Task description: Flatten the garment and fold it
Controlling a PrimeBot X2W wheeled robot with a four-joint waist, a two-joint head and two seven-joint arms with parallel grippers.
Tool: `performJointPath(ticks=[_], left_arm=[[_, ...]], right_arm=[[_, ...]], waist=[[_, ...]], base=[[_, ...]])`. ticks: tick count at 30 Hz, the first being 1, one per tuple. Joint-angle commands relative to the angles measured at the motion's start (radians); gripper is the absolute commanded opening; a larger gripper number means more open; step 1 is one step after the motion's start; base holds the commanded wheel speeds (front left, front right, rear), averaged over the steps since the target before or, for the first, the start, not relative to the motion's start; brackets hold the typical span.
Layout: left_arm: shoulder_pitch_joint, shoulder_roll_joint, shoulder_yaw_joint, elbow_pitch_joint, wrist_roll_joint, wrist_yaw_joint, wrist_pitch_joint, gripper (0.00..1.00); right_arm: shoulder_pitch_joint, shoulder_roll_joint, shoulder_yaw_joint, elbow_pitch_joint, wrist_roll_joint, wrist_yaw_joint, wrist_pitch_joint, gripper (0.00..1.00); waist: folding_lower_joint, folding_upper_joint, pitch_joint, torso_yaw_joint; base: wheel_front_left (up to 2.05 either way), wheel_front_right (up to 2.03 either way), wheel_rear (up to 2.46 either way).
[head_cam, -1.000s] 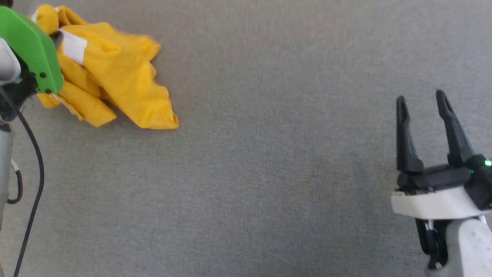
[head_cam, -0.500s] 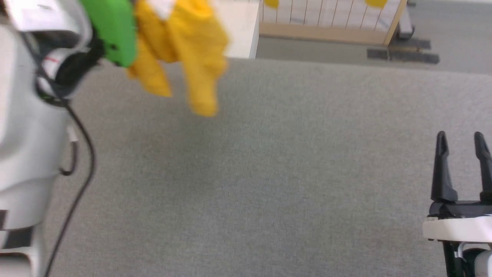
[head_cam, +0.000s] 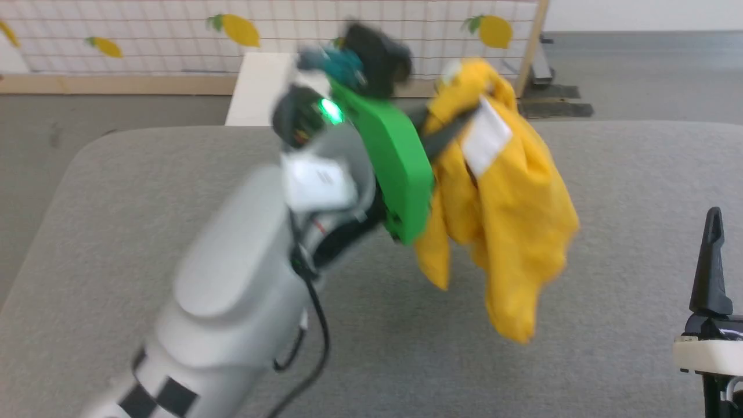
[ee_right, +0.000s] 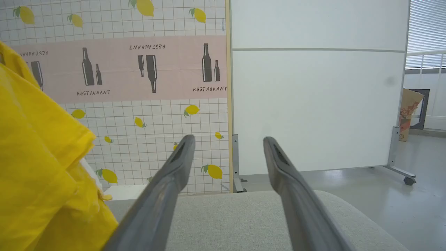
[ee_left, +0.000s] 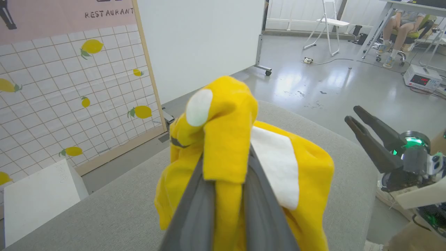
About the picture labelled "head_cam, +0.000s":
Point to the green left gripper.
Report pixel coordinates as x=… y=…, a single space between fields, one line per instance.
x=400 y=168

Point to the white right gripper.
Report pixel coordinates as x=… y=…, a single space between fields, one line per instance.
x=714 y=354

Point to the yellow cartoon face t-shirt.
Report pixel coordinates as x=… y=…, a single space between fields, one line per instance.
x=511 y=232

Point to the dark fence base plates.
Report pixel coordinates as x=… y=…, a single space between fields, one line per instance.
x=554 y=107

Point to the yellow paper lemon decoration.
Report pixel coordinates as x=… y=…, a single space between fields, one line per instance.
x=494 y=32
x=338 y=42
x=241 y=30
x=8 y=33
x=107 y=47

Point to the white rectangular box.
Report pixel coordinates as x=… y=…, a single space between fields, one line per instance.
x=255 y=93

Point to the grey fabric sofa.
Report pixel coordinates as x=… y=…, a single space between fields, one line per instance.
x=145 y=191

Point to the grey metal fence bracket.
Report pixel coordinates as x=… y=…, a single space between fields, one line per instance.
x=543 y=67

